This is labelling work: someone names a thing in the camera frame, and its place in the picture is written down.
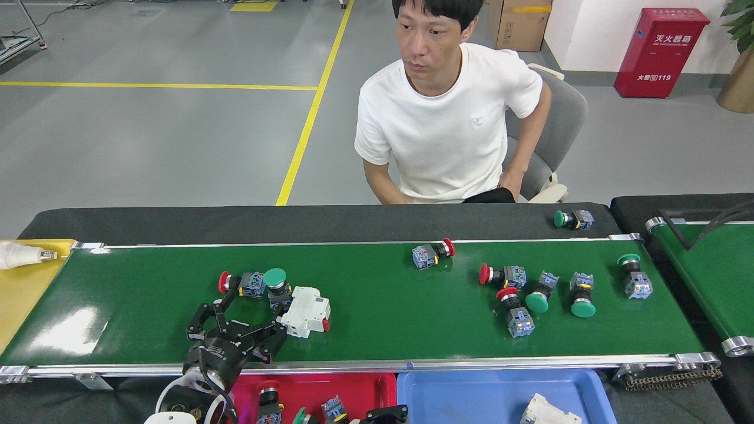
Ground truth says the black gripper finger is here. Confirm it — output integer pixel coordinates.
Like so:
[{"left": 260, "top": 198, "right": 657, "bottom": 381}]
[
  {"left": 247, "top": 322, "right": 287, "bottom": 361},
  {"left": 187, "top": 290, "right": 236, "bottom": 341},
  {"left": 361, "top": 405, "right": 408, "bottom": 424}
]

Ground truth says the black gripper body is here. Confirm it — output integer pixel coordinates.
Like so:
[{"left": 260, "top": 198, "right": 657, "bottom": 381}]
[{"left": 184, "top": 336, "right": 255, "bottom": 383}]

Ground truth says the white circuit breaker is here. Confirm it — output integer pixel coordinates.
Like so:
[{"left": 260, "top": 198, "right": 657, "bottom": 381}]
[
  {"left": 521, "top": 393, "right": 583, "bottom": 424},
  {"left": 277, "top": 286, "right": 332, "bottom": 339}
]

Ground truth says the yellow mushroom push button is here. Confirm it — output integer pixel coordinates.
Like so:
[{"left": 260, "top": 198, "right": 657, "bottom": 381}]
[{"left": 321, "top": 396, "right": 350, "bottom": 424}]

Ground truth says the red plastic tray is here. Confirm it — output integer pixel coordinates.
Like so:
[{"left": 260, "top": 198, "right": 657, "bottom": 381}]
[{"left": 227, "top": 372, "right": 398, "bottom": 424}]

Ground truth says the blue plastic tray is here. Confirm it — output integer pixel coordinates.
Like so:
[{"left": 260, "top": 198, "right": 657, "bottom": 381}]
[{"left": 396, "top": 369, "right": 618, "bottom": 424}]

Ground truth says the long green conveyor belt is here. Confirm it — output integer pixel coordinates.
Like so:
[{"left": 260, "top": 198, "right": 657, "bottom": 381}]
[{"left": 0, "top": 233, "right": 724, "bottom": 392}]

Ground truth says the yellow plastic tray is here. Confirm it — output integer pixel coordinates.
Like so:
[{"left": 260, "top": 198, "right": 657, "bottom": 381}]
[{"left": 0, "top": 238, "right": 77, "bottom": 354}]

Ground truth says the narrow green conveyor belt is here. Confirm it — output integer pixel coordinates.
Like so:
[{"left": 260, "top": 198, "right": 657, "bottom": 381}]
[{"left": 645, "top": 217, "right": 754, "bottom": 357}]

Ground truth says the person's left hand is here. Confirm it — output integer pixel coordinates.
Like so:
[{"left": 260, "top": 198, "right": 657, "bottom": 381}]
[{"left": 500, "top": 165, "right": 528, "bottom": 202}]

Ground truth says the white light bulb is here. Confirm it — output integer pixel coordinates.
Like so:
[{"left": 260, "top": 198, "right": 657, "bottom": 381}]
[{"left": 0, "top": 240, "right": 59, "bottom": 270}]

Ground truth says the person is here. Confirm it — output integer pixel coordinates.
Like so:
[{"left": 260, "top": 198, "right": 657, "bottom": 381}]
[{"left": 354, "top": 0, "right": 553, "bottom": 205}]

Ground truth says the grey office chair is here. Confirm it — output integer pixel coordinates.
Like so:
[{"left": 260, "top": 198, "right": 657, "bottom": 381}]
[{"left": 504, "top": 64, "right": 588, "bottom": 204}]

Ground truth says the brown cardboard box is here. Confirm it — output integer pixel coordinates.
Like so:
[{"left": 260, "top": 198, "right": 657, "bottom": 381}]
[{"left": 488, "top": 0, "right": 553, "bottom": 52}]

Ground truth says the red fire extinguisher cabinet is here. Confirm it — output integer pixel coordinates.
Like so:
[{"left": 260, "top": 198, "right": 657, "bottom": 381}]
[{"left": 614, "top": 8, "right": 710, "bottom": 99}]

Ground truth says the potted plant in brass pot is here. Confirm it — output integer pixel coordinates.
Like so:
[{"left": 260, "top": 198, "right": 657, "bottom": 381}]
[{"left": 716, "top": 0, "right": 754, "bottom": 114}]

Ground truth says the black conveyor drive chain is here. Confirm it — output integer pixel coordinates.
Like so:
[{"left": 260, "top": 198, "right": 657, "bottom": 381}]
[{"left": 623, "top": 366, "right": 724, "bottom": 391}]

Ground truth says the metal wheeled cart frame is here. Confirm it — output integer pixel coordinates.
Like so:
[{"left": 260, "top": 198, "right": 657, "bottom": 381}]
[{"left": 0, "top": 0, "right": 48, "bottom": 64}]

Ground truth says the black cable loop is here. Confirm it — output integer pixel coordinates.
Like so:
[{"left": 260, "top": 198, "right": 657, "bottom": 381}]
[{"left": 659, "top": 200, "right": 754, "bottom": 251}]

